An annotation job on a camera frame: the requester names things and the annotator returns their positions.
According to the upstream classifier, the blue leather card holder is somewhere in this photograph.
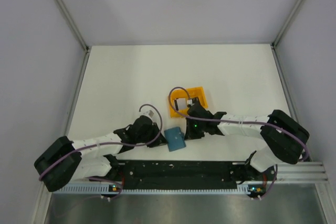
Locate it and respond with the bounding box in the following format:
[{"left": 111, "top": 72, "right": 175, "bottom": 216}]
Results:
[{"left": 164, "top": 127, "right": 186, "bottom": 152}]

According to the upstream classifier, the yellow plastic bin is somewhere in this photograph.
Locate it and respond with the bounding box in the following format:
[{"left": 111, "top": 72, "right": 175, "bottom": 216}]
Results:
[{"left": 168, "top": 87, "right": 208, "bottom": 118}]

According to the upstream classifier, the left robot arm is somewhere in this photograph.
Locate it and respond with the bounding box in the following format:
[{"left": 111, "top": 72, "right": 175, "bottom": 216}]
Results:
[{"left": 34, "top": 115, "right": 165, "bottom": 192}]

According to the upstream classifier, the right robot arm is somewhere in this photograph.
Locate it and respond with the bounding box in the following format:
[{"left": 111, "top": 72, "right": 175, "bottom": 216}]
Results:
[{"left": 185, "top": 102, "right": 309, "bottom": 182}]

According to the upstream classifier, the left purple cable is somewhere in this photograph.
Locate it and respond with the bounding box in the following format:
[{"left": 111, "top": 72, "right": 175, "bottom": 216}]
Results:
[{"left": 38, "top": 103, "right": 163, "bottom": 201}]

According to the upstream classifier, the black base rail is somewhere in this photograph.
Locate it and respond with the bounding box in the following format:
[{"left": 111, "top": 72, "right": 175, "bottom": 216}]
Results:
[{"left": 101, "top": 160, "right": 275, "bottom": 190}]

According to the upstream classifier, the white cable duct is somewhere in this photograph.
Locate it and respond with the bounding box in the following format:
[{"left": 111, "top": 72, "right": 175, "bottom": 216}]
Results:
[{"left": 54, "top": 183, "right": 257, "bottom": 196}]

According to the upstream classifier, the aluminium frame rail front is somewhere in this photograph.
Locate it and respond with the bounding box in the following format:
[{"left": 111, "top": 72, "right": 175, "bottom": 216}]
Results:
[{"left": 276, "top": 162, "right": 328, "bottom": 184}]

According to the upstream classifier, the left aluminium frame post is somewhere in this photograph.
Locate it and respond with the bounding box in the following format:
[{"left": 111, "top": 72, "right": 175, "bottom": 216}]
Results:
[{"left": 39, "top": 0, "right": 91, "bottom": 51}]

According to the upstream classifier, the aluminium frame post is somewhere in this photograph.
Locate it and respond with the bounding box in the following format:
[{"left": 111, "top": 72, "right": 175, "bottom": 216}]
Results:
[
  {"left": 39, "top": 0, "right": 91, "bottom": 51},
  {"left": 271, "top": 0, "right": 322, "bottom": 49}
]

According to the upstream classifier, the right aluminium frame post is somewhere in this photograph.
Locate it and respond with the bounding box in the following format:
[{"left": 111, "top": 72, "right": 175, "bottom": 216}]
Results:
[{"left": 271, "top": 0, "right": 322, "bottom": 49}]

